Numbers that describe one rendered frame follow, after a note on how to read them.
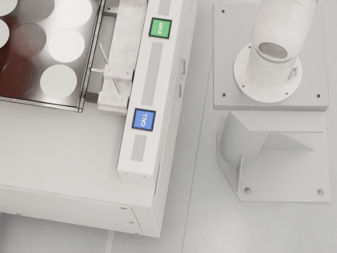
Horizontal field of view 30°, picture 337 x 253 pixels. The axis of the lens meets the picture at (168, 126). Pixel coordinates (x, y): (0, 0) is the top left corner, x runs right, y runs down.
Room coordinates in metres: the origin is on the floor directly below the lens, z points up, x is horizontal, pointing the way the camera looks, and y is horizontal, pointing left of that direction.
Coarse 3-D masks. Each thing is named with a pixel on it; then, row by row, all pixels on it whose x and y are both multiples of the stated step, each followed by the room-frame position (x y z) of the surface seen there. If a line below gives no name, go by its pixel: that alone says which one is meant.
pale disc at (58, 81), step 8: (48, 72) 0.65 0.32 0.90; (56, 72) 0.65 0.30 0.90; (64, 72) 0.64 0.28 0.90; (72, 72) 0.64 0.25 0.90; (40, 80) 0.62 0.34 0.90; (48, 80) 0.62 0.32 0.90; (56, 80) 0.62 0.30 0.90; (64, 80) 0.62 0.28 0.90; (72, 80) 0.62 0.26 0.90; (48, 88) 0.60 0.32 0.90; (56, 88) 0.60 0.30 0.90; (64, 88) 0.60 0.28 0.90; (72, 88) 0.60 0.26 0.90; (56, 96) 0.58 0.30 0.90; (64, 96) 0.57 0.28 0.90
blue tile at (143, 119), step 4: (136, 112) 0.50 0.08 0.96; (140, 112) 0.50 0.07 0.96; (144, 112) 0.49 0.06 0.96; (148, 112) 0.49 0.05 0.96; (152, 112) 0.49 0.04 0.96; (136, 116) 0.49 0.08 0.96; (140, 116) 0.48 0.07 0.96; (144, 116) 0.48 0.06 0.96; (148, 116) 0.48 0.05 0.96; (152, 116) 0.48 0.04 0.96; (136, 120) 0.47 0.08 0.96; (140, 120) 0.47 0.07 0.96; (144, 120) 0.47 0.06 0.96; (148, 120) 0.47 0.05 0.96; (152, 120) 0.47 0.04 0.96; (136, 124) 0.46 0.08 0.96; (140, 124) 0.46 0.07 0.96; (144, 124) 0.46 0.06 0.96; (148, 124) 0.46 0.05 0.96; (144, 128) 0.45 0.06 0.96; (148, 128) 0.45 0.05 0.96
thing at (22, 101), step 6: (0, 96) 0.58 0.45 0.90; (6, 96) 0.58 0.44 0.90; (18, 102) 0.56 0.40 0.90; (24, 102) 0.56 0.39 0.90; (30, 102) 0.56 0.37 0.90; (36, 102) 0.56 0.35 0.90; (42, 102) 0.56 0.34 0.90; (54, 108) 0.54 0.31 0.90; (60, 108) 0.54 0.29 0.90; (66, 108) 0.54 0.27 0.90; (72, 108) 0.54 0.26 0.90; (78, 108) 0.54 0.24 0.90
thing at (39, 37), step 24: (24, 0) 0.87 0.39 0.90; (48, 0) 0.87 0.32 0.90; (72, 0) 0.86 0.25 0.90; (96, 0) 0.86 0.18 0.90; (24, 24) 0.80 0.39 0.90; (48, 24) 0.79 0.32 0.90; (72, 24) 0.79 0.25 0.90; (0, 48) 0.73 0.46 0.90; (24, 48) 0.72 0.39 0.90; (48, 48) 0.72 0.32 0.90; (72, 48) 0.71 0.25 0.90; (0, 72) 0.66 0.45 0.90; (24, 72) 0.65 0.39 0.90; (24, 96) 0.58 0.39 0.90; (48, 96) 0.58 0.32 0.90; (72, 96) 0.57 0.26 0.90
